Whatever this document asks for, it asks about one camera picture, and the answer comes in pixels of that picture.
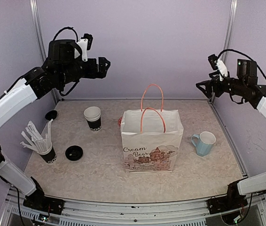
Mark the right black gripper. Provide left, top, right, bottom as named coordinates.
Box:
left=196, top=70, right=247, bottom=98

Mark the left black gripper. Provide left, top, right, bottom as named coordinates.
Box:
left=59, top=56, right=111, bottom=86

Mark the stack of black paper cups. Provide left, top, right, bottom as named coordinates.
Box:
left=84, top=106, right=102, bottom=132

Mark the white paper takeout bag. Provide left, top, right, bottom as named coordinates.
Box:
left=120, top=83, right=184, bottom=174

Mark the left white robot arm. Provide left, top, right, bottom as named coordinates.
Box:
left=0, top=38, right=110, bottom=210

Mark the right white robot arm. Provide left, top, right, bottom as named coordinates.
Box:
left=196, top=51, right=266, bottom=209

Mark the red patterned white bowl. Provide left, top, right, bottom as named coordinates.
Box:
left=118, top=117, right=122, bottom=127

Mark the light blue ceramic mug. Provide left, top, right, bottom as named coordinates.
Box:
left=191, top=131, right=216, bottom=157

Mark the small black round object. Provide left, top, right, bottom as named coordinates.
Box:
left=45, top=110, right=58, bottom=121

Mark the stack of black cup lids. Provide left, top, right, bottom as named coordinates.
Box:
left=65, top=145, right=83, bottom=161

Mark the cup holding wrapped straws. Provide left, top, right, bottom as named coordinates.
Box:
left=20, top=119, right=56, bottom=164

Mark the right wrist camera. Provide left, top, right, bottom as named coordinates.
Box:
left=208, top=54, right=229, bottom=81

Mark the right rear aluminium post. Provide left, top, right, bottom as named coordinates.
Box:
left=210, top=0, right=238, bottom=105

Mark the aluminium post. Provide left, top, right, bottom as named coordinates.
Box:
left=210, top=0, right=238, bottom=105
left=29, top=0, right=60, bottom=102

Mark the left rear aluminium post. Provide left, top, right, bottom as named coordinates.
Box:
left=29, top=0, right=60, bottom=102

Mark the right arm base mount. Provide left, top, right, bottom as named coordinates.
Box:
left=206, top=180, right=248, bottom=214

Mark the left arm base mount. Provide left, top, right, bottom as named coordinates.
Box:
left=23, top=177, right=65, bottom=215

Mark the aluminium front frame rail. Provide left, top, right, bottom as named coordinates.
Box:
left=0, top=187, right=266, bottom=226

